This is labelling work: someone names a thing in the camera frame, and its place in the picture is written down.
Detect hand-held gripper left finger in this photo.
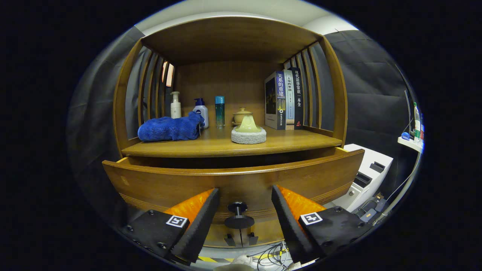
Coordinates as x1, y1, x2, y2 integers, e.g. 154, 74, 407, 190
120, 187, 220, 264

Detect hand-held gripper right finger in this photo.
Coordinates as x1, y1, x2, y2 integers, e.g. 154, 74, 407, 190
271, 184, 373, 264

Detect wooden drawer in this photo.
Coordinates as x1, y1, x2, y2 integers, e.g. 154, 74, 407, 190
102, 148, 365, 249

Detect yellow handled scrub brush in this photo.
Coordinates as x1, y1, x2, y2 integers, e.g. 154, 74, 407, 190
231, 114, 267, 145

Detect wooden countertop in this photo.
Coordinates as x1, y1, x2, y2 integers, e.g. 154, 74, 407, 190
121, 126, 343, 158

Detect wooden cabinet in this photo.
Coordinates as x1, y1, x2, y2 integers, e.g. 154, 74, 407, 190
102, 16, 365, 249

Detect dark grey adapter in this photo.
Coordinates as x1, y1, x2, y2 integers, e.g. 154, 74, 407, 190
358, 194, 388, 223

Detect white machine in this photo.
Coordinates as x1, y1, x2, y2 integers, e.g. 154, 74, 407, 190
331, 144, 394, 213

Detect blue towel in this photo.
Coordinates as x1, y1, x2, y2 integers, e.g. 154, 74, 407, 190
137, 111, 205, 142

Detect white bottle with blue cap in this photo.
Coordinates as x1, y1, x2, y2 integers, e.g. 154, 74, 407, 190
192, 98, 209, 129

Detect teal bottle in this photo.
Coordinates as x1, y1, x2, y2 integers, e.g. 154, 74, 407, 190
215, 96, 226, 128

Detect white pump bottle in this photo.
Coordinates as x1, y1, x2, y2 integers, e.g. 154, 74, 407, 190
170, 91, 182, 119

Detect beige lidded tea cup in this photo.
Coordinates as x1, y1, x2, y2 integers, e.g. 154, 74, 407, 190
232, 108, 253, 126

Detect white book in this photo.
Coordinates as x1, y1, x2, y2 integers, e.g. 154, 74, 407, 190
283, 69, 295, 130

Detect blue book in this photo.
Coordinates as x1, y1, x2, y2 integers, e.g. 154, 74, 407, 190
265, 71, 287, 130

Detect white side shelf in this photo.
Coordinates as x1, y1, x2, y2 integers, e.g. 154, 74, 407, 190
397, 136, 424, 153

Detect black backdrop cloth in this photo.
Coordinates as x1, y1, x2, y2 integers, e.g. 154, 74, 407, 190
67, 26, 415, 226

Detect black floor cables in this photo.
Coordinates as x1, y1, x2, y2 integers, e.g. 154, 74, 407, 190
257, 242, 291, 270

